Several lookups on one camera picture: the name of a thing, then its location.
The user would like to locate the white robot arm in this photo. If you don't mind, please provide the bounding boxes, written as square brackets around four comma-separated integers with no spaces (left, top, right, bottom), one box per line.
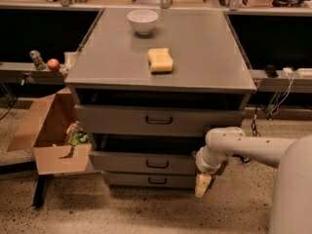
[195,127,312,234]

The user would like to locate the grey bottom drawer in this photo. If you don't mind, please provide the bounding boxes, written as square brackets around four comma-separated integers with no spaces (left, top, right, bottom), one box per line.
[102,173,196,189]

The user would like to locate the grey drawer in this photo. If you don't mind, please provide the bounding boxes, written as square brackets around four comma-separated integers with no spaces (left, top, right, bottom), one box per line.
[89,151,199,176]
[102,173,196,189]
[75,104,245,137]

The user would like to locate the grey middle drawer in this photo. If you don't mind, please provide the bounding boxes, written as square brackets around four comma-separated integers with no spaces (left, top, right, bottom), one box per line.
[89,151,199,176]

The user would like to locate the grey drawer cabinet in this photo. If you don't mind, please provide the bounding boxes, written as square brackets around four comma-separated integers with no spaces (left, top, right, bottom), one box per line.
[63,7,257,193]

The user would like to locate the grey top drawer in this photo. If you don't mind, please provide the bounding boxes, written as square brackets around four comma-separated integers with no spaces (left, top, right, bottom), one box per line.
[75,104,245,137]

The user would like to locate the yellow sponge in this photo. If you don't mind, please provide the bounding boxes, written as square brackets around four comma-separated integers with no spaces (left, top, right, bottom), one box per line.
[148,48,174,73]

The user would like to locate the black power adapter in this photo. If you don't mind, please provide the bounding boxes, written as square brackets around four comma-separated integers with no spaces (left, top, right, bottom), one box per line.
[263,65,278,78]

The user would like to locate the green snack bag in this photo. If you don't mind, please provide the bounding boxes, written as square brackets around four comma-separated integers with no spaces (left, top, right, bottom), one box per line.
[70,133,90,145]

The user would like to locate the white power strip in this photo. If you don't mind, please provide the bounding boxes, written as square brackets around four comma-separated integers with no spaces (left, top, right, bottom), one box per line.
[283,67,312,78]

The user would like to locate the brown cardboard box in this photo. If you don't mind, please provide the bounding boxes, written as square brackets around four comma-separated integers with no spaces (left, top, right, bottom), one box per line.
[8,88,95,175]

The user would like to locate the black table leg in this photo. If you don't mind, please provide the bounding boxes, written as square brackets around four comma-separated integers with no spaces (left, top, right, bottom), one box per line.
[32,175,55,209]

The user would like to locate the white bowl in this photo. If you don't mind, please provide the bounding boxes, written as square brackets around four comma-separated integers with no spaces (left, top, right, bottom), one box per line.
[127,10,158,35]

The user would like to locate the red apple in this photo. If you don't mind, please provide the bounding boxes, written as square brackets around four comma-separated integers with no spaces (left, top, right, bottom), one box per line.
[47,58,60,71]

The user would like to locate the small grey figurine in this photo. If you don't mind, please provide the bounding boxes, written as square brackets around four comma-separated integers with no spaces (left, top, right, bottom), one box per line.
[29,50,46,70]

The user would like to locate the black cable on floor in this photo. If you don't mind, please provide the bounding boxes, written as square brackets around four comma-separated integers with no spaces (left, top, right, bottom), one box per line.
[233,104,262,165]

